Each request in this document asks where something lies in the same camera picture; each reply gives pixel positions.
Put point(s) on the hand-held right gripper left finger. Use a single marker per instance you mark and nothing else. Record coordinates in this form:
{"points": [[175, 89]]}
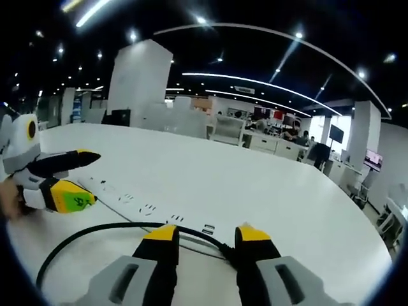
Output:
{"points": [[127, 280]]}

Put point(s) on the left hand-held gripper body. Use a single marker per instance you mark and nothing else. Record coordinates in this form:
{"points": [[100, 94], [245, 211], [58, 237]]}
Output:
{"points": [[19, 143]]}

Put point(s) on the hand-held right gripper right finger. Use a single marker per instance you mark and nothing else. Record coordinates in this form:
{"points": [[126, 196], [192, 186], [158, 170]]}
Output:
{"points": [[287, 280]]}

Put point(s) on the white USB port power strip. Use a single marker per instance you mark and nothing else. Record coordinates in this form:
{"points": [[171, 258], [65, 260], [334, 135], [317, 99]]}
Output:
{"points": [[134, 204]]}

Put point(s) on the black panel behind desk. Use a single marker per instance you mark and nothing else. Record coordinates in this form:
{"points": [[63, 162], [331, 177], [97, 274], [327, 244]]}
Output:
{"points": [[121, 117]]}

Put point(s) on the white desk desktop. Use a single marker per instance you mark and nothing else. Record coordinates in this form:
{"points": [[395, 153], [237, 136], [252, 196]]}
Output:
{"points": [[223, 178]]}

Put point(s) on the small bright desktop monitor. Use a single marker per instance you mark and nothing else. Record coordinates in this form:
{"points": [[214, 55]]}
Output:
{"points": [[373, 158]]}

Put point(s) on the person's left hand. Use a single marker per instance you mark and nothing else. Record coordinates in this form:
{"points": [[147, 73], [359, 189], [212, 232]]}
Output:
{"points": [[9, 202]]}

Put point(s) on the large white pillar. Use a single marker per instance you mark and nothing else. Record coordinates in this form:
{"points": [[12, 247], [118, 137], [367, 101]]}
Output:
{"points": [[140, 79]]}

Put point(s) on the grey mesh office chair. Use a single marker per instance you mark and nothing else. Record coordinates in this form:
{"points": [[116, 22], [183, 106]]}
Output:
{"points": [[361, 191]]}

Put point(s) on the black office chair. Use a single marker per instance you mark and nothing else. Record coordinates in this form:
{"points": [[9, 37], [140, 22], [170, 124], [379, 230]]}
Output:
{"points": [[321, 156]]}

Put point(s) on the narrow white pillar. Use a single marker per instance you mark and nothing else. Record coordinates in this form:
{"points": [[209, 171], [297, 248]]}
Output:
{"points": [[366, 130]]}

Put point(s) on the black wall television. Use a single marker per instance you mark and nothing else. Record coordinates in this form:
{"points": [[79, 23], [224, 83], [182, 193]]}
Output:
{"points": [[337, 134]]}

